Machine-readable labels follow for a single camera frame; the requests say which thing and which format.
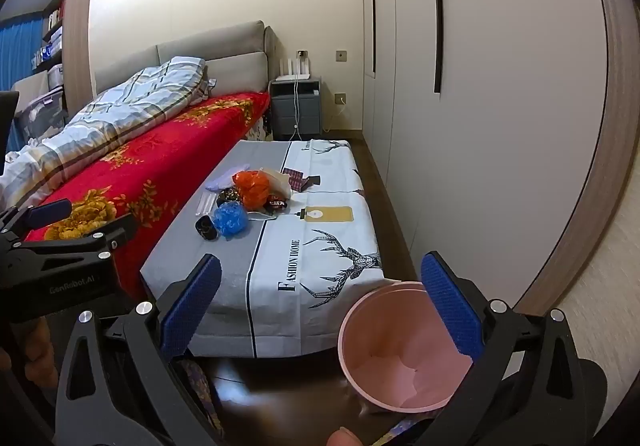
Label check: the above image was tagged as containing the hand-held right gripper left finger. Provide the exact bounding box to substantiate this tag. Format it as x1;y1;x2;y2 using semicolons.
55;253;223;446

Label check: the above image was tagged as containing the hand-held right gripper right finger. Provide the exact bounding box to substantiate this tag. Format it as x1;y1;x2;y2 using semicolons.
410;251;586;446

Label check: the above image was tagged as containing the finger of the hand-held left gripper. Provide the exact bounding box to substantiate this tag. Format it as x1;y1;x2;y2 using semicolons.
15;214;139;261
0;199;74;248

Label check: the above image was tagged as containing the pink plastic bin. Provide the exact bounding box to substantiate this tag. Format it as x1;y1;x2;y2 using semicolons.
337;281;476;414

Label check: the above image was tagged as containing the small black container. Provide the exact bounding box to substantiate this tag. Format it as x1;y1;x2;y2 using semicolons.
195;217;218;242

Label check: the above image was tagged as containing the blue plastic bag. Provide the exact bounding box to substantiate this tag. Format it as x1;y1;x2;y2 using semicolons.
212;201;248;239

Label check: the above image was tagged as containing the orange plastic bag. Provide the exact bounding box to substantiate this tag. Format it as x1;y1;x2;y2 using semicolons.
232;170;271;209

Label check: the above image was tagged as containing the cream plastic bag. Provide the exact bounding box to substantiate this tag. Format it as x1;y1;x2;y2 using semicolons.
257;167;292;199

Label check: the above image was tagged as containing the person's left hand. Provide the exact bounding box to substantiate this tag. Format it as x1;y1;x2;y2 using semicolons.
0;316;56;374

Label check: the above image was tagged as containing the patterned purple cloth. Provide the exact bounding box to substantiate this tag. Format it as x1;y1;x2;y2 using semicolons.
177;358;226;442

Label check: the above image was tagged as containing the clear storage box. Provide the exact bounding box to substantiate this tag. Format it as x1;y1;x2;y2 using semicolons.
15;89;68;147

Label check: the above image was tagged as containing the red floral blanket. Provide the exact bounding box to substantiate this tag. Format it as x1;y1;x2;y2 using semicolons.
25;91;271;299

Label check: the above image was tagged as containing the plaid quilt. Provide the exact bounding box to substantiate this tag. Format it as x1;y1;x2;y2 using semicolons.
0;57;208;209

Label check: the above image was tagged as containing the cardboard box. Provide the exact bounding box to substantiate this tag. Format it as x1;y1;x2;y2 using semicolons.
11;74;51;102

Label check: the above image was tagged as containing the blue curtain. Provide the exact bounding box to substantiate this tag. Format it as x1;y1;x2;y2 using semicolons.
0;16;45;94

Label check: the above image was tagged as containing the dark red patterned box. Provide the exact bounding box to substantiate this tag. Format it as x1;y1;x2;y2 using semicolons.
281;167;321;191

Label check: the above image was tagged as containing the wooden bookshelf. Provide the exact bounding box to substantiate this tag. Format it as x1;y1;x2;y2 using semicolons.
30;0;93;102

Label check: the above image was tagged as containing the floral bed sheet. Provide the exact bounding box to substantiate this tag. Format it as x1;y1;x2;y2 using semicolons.
247;116;273;142

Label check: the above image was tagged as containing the white wardrobe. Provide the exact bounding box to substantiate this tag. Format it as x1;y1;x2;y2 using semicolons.
360;0;608;309

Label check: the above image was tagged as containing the grey padded headboard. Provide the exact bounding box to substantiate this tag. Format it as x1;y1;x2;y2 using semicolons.
95;20;277;102

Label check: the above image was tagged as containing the grey nightstand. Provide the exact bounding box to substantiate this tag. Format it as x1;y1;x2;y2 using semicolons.
269;78;321;138

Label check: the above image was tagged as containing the white router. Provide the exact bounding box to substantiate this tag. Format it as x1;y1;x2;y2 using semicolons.
275;57;312;81

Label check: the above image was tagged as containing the white socket cable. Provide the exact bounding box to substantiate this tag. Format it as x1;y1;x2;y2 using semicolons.
322;102;347;133

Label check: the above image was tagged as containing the white charging cable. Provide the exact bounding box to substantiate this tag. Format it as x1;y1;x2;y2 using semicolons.
292;57;302;142

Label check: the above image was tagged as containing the wooden door frame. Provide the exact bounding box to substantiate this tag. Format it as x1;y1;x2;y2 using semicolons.
515;0;640;317

